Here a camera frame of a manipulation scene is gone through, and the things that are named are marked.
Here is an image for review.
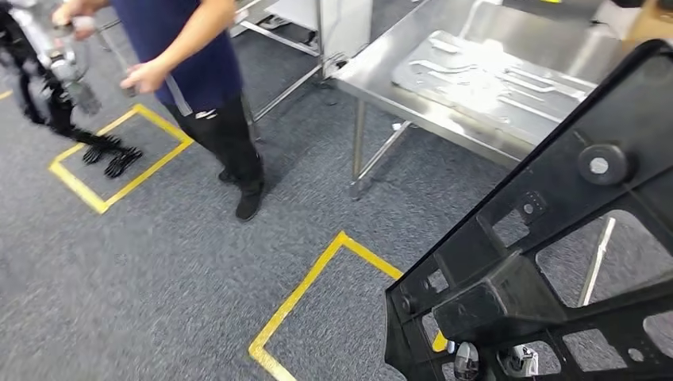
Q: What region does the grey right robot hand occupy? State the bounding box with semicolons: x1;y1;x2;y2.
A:
452;341;480;381

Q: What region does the black plastic frame part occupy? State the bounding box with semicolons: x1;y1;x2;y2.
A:
383;39;673;381

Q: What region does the person's right hand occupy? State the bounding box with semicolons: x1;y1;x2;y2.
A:
51;0;100;42

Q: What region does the aluminium fixture plate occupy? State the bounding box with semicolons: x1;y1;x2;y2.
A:
391;29;598;148

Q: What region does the yellow floor tape square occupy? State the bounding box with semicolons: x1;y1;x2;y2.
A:
48;103;194;216

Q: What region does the person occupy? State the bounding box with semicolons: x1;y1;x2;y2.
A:
51;0;267;223

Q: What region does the stainless steel workbench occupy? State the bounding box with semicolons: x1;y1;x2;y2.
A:
331;0;673;309

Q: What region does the black silver humanoid robot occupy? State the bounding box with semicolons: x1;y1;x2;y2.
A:
0;0;144;180

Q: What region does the person's left hand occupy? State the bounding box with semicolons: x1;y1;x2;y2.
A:
119;59;171;97

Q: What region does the white panel desk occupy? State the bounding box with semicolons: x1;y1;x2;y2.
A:
265;0;373;61

